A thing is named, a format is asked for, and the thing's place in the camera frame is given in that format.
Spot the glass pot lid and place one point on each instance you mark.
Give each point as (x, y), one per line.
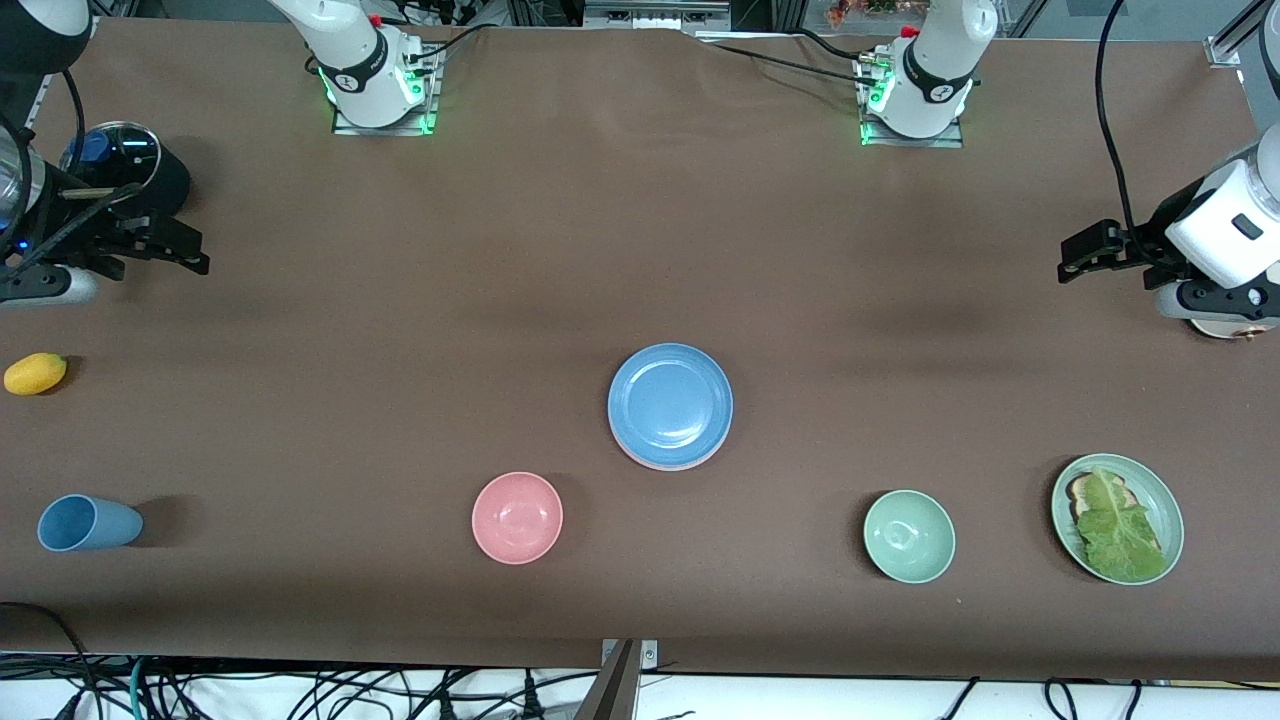
(125, 150)

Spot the pink plate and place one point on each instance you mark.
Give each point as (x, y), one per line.
(670, 467)

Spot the black pot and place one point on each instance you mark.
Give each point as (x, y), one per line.
(172, 185)

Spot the dried flower bunch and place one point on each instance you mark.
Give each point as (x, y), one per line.
(870, 10)

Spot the green plate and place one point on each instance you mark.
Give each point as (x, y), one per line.
(1165, 520)

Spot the aluminium frame profile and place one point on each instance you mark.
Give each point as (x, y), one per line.
(1225, 52)

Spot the grey beam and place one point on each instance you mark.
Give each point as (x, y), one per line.
(610, 695)

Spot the blue cup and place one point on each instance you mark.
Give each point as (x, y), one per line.
(85, 523)

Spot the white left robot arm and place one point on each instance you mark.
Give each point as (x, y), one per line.
(935, 65)

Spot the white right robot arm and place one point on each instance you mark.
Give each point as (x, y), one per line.
(360, 60)

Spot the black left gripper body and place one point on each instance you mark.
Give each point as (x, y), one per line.
(1141, 243)

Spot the blue plate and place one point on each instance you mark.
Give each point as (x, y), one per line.
(670, 402)

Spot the brown table cover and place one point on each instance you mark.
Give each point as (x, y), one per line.
(640, 250)

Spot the green bowl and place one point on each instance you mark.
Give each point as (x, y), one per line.
(909, 536)

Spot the beige round board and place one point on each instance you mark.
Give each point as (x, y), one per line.
(1232, 331)

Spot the yellow lemon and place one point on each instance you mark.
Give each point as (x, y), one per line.
(35, 374)

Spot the grey power strip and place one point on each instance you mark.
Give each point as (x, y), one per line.
(655, 12)

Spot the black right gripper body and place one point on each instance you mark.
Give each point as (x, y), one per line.
(100, 232)

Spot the green lettuce leaf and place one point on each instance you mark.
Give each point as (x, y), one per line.
(1115, 530)

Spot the pink bowl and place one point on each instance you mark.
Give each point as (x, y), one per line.
(517, 518)

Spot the toasted bread slice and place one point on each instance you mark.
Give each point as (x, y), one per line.
(1080, 492)

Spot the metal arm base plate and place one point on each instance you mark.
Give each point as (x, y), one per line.
(905, 142)
(428, 100)

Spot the metal table bracket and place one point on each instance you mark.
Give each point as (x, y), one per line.
(648, 653)

